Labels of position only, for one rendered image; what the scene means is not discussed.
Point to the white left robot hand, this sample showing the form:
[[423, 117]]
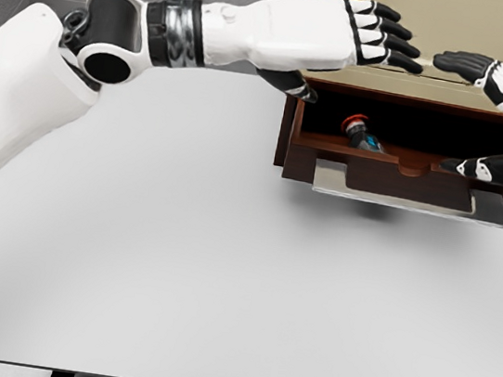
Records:
[[311, 33]]

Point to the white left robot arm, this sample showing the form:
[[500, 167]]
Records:
[[22, 86]]

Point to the grey switch with red button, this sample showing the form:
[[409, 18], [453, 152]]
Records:
[[363, 135]]

